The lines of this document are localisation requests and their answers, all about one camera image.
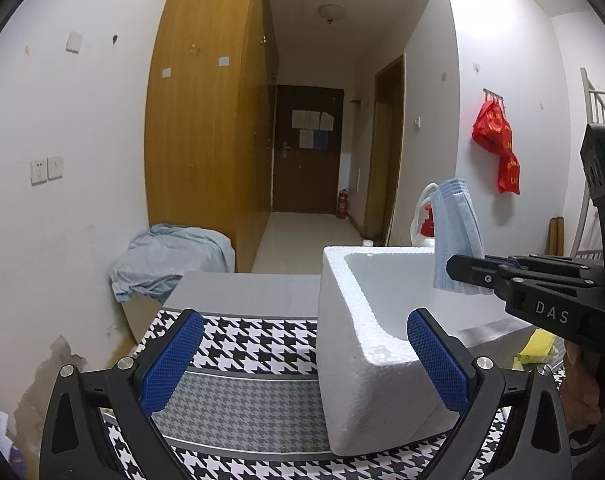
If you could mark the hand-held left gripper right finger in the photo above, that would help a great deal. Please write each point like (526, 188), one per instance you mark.
(437, 360)

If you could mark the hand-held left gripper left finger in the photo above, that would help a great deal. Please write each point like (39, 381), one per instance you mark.
(172, 355)

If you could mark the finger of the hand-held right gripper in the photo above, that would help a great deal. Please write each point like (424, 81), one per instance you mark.
(475, 275)
(557, 267)

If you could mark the light blue face mask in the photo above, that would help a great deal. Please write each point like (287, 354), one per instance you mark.
(452, 230)

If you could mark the white foam box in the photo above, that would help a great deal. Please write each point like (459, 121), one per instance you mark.
(352, 360)

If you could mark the person's right hand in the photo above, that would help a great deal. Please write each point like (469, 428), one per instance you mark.
(577, 385)

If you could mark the brown wooden pole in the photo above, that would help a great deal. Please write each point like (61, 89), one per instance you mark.
(553, 235)
(561, 235)

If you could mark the white lotion bottle red pump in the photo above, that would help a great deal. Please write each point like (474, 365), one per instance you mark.
(426, 230)

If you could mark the yellow plastic bag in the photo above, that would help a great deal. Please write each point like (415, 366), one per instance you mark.
(537, 347)

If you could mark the houndstooth table mat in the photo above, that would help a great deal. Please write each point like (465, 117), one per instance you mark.
(252, 330)

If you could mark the pale blue crumpled cloth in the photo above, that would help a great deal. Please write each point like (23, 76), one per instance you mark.
(172, 255)

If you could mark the red printed plastic bag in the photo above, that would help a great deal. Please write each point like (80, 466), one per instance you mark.
(492, 130)
(509, 175)

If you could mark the wooden side door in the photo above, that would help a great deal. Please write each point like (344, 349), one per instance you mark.
(382, 160)

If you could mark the red fire extinguisher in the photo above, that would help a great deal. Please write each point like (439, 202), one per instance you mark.
(342, 205)

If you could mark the dark brown door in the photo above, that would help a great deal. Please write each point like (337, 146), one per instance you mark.
(302, 180)

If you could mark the blue door notice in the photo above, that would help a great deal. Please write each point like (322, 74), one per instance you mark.
(320, 139)

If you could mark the white door notice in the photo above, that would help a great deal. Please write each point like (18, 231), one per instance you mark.
(306, 139)
(326, 121)
(305, 119)

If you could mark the wooden wardrobe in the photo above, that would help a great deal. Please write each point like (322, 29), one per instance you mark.
(202, 135)

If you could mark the round ceiling lamp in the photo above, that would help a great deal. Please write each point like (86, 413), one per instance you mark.
(333, 11)

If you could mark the white metal bed frame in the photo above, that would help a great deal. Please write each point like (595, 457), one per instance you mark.
(595, 105)

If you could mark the metal wall hook rack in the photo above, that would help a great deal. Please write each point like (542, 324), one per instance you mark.
(493, 94)

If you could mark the white wall switch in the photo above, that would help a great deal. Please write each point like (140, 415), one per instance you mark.
(55, 168)

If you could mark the white wall socket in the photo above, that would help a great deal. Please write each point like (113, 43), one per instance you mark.
(38, 171)

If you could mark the blank white wall plate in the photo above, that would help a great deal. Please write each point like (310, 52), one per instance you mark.
(74, 42)

